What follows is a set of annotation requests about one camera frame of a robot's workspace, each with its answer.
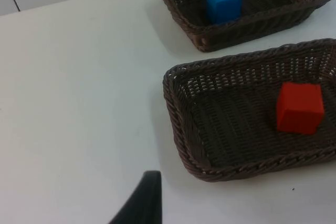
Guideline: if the red cube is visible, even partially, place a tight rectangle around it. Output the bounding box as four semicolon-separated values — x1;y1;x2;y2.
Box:
276;82;325;135

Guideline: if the dark brown wicker basket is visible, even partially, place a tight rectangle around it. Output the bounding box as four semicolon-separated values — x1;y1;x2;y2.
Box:
156;0;336;52
162;38;336;183

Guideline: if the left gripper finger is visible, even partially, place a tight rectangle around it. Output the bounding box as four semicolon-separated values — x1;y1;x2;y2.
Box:
108;170;163;224

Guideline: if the blue cube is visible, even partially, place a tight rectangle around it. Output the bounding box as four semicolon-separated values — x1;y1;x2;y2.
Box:
205;0;243;25

